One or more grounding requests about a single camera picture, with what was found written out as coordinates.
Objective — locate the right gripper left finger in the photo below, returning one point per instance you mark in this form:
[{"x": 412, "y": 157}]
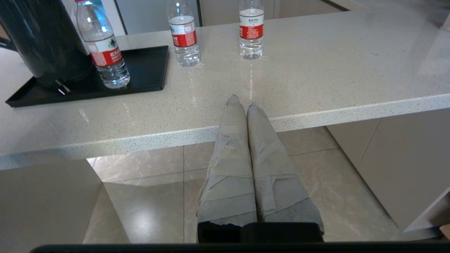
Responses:
[{"x": 230, "y": 175}]

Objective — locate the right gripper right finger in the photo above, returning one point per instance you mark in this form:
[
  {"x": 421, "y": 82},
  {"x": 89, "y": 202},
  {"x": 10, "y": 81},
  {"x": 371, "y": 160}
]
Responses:
[{"x": 277, "y": 182}]

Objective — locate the grey speckled stone counter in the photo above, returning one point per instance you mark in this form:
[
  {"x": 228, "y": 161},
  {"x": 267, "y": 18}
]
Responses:
[{"x": 316, "y": 70}]

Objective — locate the black rectangular tray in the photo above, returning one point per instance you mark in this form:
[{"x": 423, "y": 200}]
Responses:
[{"x": 140, "y": 70}]

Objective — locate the kettle power plug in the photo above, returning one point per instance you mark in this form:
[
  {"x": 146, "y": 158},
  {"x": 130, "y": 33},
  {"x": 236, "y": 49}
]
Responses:
[{"x": 62, "y": 88}]

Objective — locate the black electric kettle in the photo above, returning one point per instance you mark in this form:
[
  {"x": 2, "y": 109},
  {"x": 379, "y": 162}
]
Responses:
[{"x": 45, "y": 38}]

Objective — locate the clear water bottle red label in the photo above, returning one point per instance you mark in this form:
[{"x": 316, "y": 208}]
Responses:
[
  {"x": 105, "y": 52},
  {"x": 184, "y": 35},
  {"x": 251, "y": 31}
]

